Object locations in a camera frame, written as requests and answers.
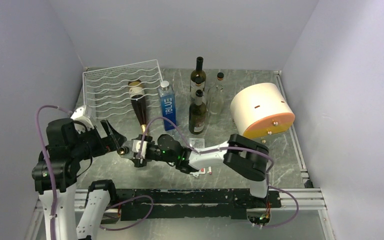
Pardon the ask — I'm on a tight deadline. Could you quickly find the dark bottle silver neck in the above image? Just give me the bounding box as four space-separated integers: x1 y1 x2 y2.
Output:
188 89 207 135

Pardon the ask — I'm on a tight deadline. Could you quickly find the dark green labelled wine bottle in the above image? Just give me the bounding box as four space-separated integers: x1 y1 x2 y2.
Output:
190 56 207 84

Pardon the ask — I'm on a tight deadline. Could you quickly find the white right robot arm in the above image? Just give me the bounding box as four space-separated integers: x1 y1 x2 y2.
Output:
128 134 272 207

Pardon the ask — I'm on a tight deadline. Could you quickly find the brown bottle gold foil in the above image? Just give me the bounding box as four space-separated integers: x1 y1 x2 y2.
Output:
127 79 148 133

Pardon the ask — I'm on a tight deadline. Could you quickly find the printed card package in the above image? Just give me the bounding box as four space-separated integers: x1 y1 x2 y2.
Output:
188 138 213 179

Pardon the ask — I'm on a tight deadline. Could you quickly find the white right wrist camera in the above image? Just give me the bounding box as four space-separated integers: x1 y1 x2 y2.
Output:
131 139 148 159

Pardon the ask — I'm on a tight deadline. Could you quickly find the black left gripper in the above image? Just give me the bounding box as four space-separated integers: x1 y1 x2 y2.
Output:
70 117 127 160

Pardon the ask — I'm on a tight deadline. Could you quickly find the blue wine bottle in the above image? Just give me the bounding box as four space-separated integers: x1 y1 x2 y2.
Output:
157 80 177 125

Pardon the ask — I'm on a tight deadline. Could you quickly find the cream cylindrical drum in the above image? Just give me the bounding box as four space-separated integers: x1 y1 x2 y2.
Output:
229 82 296 139

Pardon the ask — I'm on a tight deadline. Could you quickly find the aluminium frame rail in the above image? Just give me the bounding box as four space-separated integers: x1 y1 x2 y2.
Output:
268 188 336 240

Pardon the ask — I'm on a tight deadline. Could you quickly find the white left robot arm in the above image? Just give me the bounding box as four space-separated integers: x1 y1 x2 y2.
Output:
32 118 127 240

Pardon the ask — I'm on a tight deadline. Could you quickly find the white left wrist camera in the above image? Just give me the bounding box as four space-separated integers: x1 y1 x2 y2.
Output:
70 105 95 133

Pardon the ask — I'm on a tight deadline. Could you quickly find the white wire wine rack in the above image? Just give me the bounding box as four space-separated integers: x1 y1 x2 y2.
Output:
82 59 163 121

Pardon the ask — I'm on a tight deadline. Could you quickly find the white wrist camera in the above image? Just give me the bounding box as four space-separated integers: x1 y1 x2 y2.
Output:
131 139 148 159
70 105 95 133

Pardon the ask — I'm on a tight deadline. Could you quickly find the clear bottle with cork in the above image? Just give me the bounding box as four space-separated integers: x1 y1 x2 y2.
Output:
190 76 207 103

